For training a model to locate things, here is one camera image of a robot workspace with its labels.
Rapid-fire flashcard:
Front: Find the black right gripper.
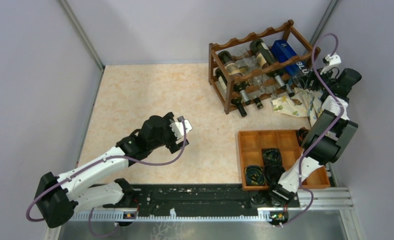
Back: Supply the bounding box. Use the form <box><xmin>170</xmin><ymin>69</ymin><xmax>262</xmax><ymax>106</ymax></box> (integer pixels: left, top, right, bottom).
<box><xmin>297</xmin><ymin>64</ymin><xmax>335</xmax><ymax>92</ymax></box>

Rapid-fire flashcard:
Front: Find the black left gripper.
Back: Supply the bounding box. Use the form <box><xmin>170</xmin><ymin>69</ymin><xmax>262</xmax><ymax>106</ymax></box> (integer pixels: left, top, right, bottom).
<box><xmin>149</xmin><ymin>111</ymin><xmax>189</xmax><ymax>153</ymax></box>

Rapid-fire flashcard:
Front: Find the clear blue vodka bottle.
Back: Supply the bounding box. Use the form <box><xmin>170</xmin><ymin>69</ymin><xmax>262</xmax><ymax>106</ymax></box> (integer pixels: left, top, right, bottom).
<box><xmin>270</xmin><ymin>39</ymin><xmax>312</xmax><ymax>84</ymax></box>

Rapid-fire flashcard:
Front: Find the green wine bottle grey capsule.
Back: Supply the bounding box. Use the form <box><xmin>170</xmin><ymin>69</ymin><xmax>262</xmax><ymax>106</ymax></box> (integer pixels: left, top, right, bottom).
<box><xmin>274</xmin><ymin>70</ymin><xmax>295</xmax><ymax>97</ymax></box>

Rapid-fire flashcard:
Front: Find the square clear glass bottle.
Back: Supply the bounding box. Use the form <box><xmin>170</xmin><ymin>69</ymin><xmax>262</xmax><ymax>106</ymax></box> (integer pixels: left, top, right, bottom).
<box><xmin>254</xmin><ymin>74</ymin><xmax>281</xmax><ymax>100</ymax></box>

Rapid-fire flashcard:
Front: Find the clear whisky bottle black label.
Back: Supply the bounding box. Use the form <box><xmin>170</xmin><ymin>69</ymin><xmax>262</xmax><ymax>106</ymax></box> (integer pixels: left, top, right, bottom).
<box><xmin>240</xmin><ymin>66</ymin><xmax>265</xmax><ymax>110</ymax></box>

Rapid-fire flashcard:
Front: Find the green wine bottle dark label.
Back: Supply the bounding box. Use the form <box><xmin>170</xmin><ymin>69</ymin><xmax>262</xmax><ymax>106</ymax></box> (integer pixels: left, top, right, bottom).
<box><xmin>218</xmin><ymin>50</ymin><xmax>251</xmax><ymax>105</ymax></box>

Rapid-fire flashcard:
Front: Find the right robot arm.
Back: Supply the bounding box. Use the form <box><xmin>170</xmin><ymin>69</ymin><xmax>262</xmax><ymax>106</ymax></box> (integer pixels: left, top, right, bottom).
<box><xmin>266</xmin><ymin>68</ymin><xmax>362</xmax><ymax>206</ymax></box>

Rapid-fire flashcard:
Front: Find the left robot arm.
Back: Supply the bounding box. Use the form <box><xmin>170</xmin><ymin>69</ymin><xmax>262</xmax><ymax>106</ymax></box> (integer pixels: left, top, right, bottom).
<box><xmin>26</xmin><ymin>112</ymin><xmax>193</xmax><ymax>228</ymax></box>

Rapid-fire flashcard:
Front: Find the wooden wine rack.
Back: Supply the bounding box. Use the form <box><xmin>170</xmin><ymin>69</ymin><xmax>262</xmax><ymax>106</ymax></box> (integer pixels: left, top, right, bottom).
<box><xmin>208</xmin><ymin>19</ymin><xmax>320</xmax><ymax>117</ymax></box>

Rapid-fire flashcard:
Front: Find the dinosaur print cloth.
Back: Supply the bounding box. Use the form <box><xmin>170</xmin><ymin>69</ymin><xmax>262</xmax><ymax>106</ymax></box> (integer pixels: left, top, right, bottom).
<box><xmin>271</xmin><ymin>87</ymin><xmax>323</xmax><ymax>127</ymax></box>

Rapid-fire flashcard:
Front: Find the black rolled belt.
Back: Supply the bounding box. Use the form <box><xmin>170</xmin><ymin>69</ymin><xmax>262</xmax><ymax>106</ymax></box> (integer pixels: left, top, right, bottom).
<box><xmin>296</xmin><ymin>127</ymin><xmax>309</xmax><ymax>146</ymax></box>

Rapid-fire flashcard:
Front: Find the rolled dark patterned tie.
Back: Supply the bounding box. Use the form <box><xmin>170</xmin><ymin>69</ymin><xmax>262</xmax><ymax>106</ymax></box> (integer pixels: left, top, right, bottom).
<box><xmin>244</xmin><ymin>165</ymin><xmax>266</xmax><ymax>186</ymax></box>

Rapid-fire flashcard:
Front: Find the wooden compartment tray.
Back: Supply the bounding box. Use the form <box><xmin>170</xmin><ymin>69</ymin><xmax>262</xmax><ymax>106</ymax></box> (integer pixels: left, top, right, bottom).
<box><xmin>237</xmin><ymin>130</ymin><xmax>332</xmax><ymax>192</ymax></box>

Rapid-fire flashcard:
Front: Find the rolled green patterned tie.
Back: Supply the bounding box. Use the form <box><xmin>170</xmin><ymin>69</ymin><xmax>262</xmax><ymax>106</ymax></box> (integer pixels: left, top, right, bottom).
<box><xmin>262</xmin><ymin>148</ymin><xmax>282</xmax><ymax>165</ymax></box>

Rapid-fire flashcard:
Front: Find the rolled dark striped tie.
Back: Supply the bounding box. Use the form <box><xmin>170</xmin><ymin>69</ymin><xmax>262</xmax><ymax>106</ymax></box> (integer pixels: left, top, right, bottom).
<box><xmin>264</xmin><ymin>164</ymin><xmax>285</xmax><ymax>185</ymax></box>

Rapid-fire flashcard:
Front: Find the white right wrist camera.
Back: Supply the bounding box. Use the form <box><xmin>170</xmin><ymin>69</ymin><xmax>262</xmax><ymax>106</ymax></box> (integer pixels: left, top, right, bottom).
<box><xmin>320</xmin><ymin>53</ymin><xmax>341</xmax><ymax>75</ymax></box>

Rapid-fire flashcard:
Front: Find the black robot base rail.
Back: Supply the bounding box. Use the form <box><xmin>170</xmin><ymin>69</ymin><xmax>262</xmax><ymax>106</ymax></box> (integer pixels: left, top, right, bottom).
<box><xmin>103</xmin><ymin>183</ymin><xmax>284</xmax><ymax>217</ymax></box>

